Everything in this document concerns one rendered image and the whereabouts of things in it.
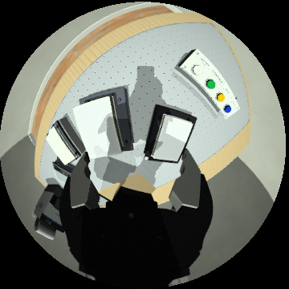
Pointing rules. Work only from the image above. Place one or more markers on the grey button panel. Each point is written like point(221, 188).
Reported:
point(210, 84)

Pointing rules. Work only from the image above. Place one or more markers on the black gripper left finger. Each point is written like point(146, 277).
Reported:
point(79, 196)

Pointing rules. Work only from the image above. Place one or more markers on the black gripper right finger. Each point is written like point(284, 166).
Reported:
point(191, 197)

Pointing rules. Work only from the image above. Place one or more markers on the white horizontal roll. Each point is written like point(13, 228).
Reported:
point(45, 230)

